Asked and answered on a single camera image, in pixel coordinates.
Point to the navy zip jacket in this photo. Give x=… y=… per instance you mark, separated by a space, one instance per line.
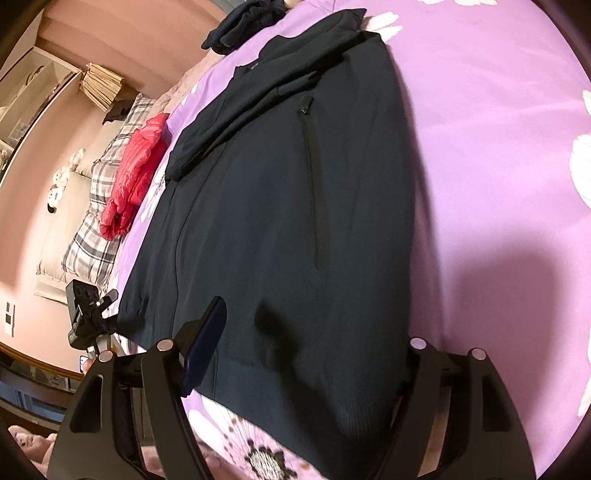
x=277 y=207

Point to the beige pillow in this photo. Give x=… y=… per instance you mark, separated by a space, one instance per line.
x=94 y=154
x=55 y=249

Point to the purple floral blanket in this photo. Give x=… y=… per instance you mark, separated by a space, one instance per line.
x=485 y=138

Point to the folded navy garment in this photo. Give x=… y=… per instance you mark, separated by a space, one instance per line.
x=240 y=23

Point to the white plush teddy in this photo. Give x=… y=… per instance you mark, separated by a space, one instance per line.
x=78 y=157

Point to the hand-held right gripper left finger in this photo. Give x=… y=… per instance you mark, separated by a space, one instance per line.
x=203 y=350

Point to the grey plaid pillow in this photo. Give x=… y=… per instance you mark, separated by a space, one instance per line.
x=92 y=244

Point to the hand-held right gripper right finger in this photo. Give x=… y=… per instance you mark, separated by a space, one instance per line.
x=425 y=367

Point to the white plush dog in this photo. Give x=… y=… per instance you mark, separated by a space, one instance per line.
x=57 y=191

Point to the white wall socket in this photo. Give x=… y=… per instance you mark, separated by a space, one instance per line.
x=9 y=318

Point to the dark cloth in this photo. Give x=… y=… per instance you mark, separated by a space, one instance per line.
x=117 y=110

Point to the red down jacket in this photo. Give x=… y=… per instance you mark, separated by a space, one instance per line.
x=134 y=170

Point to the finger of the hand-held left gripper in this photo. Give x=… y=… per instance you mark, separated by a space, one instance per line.
x=106 y=302

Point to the person's pink garment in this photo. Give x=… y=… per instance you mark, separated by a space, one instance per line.
x=32 y=450

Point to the white wall shelf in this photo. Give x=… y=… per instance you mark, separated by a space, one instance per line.
x=32 y=97

